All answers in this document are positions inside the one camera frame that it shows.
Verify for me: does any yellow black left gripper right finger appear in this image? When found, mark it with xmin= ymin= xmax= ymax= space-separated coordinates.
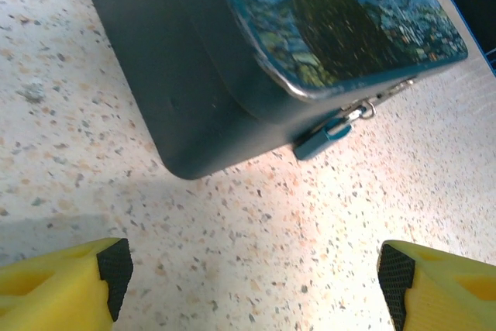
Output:
xmin=377 ymin=240 xmax=496 ymax=331

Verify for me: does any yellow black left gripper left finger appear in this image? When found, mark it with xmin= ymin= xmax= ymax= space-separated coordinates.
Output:
xmin=0 ymin=237 xmax=135 ymax=331

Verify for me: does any teal zipper pull tab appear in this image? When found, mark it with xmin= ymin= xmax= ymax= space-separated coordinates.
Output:
xmin=292 ymin=112 xmax=356 ymax=161

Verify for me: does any starry night print metal box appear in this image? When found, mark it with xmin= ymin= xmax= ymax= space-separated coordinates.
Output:
xmin=77 ymin=0 xmax=470 ymax=181

